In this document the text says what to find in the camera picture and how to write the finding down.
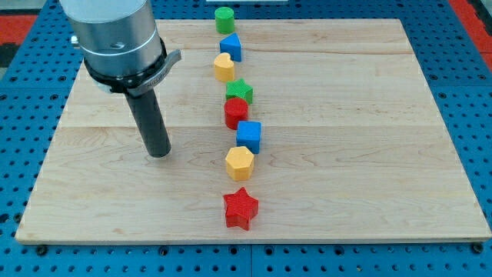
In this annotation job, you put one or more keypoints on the wooden board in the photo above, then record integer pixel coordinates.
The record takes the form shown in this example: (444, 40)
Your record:
(353, 148)

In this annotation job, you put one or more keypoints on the red star block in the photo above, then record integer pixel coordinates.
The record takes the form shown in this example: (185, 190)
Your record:
(239, 209)

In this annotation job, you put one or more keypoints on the yellow hexagon block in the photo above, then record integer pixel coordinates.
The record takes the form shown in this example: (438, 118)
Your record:
(239, 163)

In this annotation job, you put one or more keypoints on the yellow heart block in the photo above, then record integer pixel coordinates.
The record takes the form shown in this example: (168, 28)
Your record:
(224, 69)

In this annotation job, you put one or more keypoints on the green cylinder block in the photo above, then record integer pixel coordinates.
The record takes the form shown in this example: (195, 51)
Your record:
(224, 20)

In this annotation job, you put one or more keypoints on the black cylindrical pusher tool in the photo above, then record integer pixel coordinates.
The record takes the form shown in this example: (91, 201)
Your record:
(148, 118)

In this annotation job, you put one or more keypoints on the green star block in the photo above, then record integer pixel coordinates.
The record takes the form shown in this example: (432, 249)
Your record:
(239, 89)

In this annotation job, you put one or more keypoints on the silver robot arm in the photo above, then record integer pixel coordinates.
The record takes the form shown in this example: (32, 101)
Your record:
(120, 43)

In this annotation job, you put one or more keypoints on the blue triangle block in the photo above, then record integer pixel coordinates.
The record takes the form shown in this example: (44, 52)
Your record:
(232, 45)

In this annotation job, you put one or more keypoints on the blue cube block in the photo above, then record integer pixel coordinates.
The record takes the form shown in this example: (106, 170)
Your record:
(249, 135)

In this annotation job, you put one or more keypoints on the red cylinder block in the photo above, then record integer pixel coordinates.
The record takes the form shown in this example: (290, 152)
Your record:
(235, 110)

